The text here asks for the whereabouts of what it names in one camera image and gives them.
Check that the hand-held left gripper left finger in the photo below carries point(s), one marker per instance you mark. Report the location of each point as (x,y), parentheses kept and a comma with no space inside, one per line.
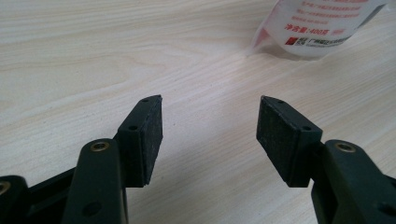
(141,146)

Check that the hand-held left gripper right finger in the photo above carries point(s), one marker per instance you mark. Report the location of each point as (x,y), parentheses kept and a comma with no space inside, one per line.
(285,146)

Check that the red and white refill pouch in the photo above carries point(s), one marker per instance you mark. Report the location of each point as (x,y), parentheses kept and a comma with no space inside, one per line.
(314,28)

